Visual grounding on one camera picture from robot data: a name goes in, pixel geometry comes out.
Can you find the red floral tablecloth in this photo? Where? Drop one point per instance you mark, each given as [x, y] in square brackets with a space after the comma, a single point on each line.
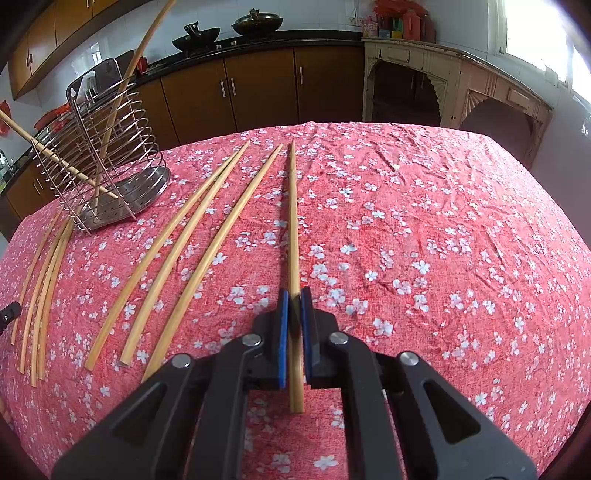
[415, 240]

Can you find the white carved wooden table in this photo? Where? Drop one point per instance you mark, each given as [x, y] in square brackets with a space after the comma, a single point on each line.
[461, 69]

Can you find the black kitchen countertop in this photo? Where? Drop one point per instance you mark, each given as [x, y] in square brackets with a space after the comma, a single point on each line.
[295, 37]

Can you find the brown wooden base cabinets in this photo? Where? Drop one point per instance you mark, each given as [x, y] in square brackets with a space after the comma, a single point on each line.
[268, 87]

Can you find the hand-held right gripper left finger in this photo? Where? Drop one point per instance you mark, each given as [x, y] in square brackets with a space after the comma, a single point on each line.
[282, 332]

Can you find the black pan with lid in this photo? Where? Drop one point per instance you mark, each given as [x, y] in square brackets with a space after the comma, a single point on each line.
[256, 22]

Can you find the red plastic item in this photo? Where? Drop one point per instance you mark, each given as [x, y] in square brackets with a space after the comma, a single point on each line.
[51, 117]

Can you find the black wok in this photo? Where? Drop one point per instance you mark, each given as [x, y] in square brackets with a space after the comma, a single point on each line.
[196, 39]

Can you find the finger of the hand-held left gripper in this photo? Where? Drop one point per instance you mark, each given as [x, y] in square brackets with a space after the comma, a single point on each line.
[11, 314]

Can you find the bright window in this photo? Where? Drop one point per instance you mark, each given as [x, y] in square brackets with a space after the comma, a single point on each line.
[535, 32]

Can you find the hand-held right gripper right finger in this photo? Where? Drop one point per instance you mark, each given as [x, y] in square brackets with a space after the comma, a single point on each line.
[307, 341]

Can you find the brown wooden wall cabinets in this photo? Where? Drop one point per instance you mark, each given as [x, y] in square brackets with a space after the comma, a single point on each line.
[41, 41]

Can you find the group of colourful bottles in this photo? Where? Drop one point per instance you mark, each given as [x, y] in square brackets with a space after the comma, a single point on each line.
[397, 21]

